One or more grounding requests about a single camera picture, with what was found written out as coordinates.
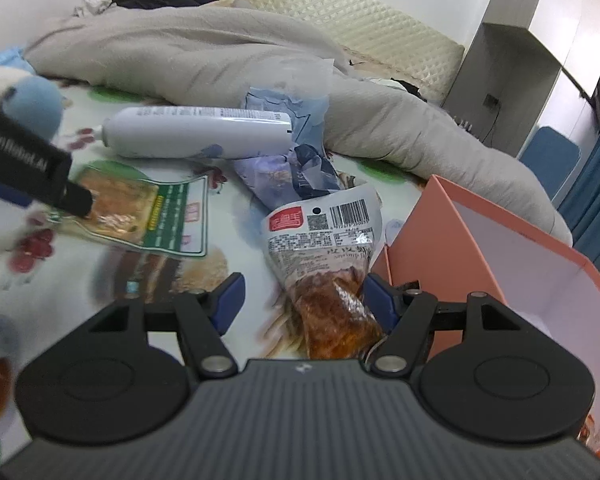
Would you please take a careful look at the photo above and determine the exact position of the blue white plush penguin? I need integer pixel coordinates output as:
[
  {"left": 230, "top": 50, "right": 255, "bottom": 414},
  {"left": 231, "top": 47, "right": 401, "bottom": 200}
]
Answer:
[{"left": 0, "top": 62, "right": 68, "bottom": 141}]

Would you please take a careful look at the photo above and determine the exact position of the clear barcode snack packet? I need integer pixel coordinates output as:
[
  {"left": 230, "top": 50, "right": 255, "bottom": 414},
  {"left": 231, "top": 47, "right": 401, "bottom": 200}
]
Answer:
[{"left": 266, "top": 182, "right": 386, "bottom": 361}]

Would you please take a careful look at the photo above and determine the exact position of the pile of snack packets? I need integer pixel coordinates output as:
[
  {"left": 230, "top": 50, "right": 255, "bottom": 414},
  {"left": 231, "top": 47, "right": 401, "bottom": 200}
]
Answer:
[{"left": 0, "top": 80, "right": 421, "bottom": 461}]

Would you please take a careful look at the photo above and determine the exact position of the grey duvet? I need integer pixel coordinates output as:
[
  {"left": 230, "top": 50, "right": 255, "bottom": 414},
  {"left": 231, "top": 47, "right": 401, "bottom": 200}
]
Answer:
[{"left": 25, "top": 2, "right": 573, "bottom": 246}]

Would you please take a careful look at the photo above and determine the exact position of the dark blue snack packet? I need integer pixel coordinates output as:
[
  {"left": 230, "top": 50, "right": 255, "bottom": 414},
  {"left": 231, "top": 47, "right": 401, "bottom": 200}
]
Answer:
[{"left": 232, "top": 142, "right": 353, "bottom": 211}]

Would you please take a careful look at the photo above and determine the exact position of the blue covered chair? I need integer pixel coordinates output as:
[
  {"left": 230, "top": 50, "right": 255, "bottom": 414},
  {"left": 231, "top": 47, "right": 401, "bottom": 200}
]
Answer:
[{"left": 519, "top": 126, "right": 582, "bottom": 201}]

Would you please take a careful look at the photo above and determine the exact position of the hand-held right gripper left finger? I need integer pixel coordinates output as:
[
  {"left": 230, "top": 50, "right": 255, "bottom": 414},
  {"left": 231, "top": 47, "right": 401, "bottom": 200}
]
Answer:
[{"left": 87, "top": 272, "right": 246, "bottom": 377}]

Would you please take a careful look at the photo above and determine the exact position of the blue curtain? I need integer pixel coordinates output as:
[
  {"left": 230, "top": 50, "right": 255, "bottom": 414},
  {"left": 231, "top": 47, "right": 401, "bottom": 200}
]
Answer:
[{"left": 557, "top": 120, "right": 600, "bottom": 273}]

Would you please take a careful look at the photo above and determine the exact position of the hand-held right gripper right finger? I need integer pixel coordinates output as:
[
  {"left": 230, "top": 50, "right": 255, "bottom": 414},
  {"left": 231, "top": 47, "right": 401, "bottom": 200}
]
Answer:
[{"left": 362, "top": 272, "right": 523, "bottom": 377}]

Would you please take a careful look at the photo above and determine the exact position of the white wardrobe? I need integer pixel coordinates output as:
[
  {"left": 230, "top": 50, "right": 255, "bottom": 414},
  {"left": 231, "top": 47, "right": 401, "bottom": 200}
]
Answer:
[{"left": 442, "top": 0, "right": 600, "bottom": 158}]

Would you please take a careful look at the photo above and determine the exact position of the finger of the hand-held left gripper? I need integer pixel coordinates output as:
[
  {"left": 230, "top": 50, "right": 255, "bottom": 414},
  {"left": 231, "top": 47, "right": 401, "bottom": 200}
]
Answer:
[{"left": 60, "top": 180, "right": 95, "bottom": 219}]

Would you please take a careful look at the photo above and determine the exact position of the green snack packet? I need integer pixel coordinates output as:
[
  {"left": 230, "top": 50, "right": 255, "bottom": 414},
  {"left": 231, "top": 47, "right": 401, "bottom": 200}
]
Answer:
[{"left": 47, "top": 160, "right": 210, "bottom": 258}]

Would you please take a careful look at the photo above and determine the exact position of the white tube bottle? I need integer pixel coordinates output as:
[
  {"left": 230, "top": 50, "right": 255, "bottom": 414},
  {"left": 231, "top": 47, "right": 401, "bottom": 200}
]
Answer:
[{"left": 101, "top": 105, "right": 293, "bottom": 158}]

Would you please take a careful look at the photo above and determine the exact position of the cream quilted headboard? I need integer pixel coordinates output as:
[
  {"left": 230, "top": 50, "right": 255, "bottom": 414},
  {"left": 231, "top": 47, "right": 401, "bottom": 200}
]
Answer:
[{"left": 172, "top": 0, "right": 467, "bottom": 106}]

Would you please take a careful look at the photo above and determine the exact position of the black garment on pillow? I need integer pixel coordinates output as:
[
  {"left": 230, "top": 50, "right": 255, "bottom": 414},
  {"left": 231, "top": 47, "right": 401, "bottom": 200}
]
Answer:
[{"left": 375, "top": 77, "right": 436, "bottom": 103}]

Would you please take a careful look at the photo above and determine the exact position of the pink cardboard box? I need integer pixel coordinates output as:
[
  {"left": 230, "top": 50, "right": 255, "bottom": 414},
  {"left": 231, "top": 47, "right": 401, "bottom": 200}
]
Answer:
[{"left": 370, "top": 174, "right": 600, "bottom": 431}]

